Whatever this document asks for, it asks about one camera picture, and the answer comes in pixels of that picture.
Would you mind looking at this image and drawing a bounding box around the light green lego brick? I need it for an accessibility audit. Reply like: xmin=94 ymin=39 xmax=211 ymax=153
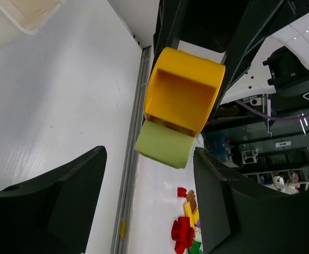
xmin=134 ymin=120 xmax=195 ymax=169

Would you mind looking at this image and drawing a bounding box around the red lego pile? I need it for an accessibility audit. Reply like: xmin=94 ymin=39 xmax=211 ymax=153
xmin=171 ymin=187 xmax=204 ymax=254

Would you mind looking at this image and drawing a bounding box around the yellow curved lego brick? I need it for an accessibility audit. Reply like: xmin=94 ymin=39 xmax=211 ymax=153
xmin=144 ymin=47 xmax=225 ymax=137

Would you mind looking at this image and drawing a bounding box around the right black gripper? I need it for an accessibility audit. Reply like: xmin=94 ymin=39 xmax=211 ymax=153
xmin=153 ymin=0 xmax=284 ymax=119

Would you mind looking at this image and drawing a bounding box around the aluminium rail right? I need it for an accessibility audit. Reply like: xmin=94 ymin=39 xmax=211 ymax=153
xmin=110 ymin=46 xmax=153 ymax=253

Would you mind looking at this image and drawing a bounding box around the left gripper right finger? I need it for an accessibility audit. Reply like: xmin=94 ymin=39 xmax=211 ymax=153
xmin=193 ymin=148 xmax=309 ymax=253

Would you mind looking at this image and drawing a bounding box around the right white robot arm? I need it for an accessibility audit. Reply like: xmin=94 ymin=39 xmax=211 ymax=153
xmin=144 ymin=1 xmax=309 ymax=132

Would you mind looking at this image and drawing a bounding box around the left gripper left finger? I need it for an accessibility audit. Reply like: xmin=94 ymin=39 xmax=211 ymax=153
xmin=0 ymin=146 xmax=107 ymax=253

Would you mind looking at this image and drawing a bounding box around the small white container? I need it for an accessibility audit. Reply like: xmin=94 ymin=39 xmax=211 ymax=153
xmin=0 ymin=0 xmax=66 ymax=49

